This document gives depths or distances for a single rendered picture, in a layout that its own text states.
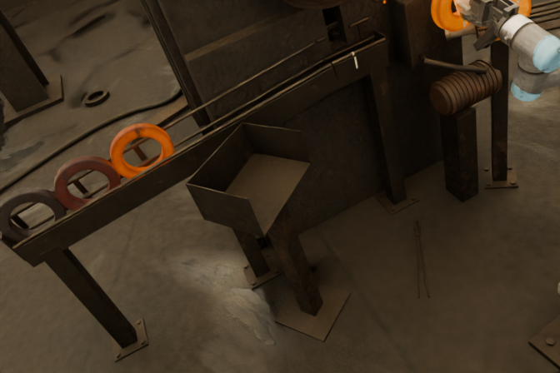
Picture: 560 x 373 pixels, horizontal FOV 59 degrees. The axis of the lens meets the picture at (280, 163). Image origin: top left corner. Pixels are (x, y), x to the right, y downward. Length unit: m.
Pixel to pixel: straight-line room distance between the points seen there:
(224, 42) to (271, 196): 0.51
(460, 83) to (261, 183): 0.75
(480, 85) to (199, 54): 0.91
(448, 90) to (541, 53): 0.47
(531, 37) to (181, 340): 1.46
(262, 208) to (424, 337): 0.69
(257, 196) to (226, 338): 0.67
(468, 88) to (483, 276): 0.62
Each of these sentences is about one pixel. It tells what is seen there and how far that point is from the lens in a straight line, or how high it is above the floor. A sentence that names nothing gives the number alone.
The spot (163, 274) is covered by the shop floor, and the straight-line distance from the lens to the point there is 2.15.
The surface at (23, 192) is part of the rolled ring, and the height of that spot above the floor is 0.74.
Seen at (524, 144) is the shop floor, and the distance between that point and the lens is 2.29.
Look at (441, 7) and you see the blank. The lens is 1.48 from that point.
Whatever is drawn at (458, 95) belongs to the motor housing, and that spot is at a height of 0.50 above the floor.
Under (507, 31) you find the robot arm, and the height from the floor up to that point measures 0.82.
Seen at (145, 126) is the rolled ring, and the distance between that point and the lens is 1.49.
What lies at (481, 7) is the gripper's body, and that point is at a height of 0.86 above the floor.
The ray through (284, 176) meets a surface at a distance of 1.36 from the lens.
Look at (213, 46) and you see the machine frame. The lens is 1.54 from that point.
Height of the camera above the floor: 1.45
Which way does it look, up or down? 37 degrees down
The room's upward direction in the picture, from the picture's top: 20 degrees counter-clockwise
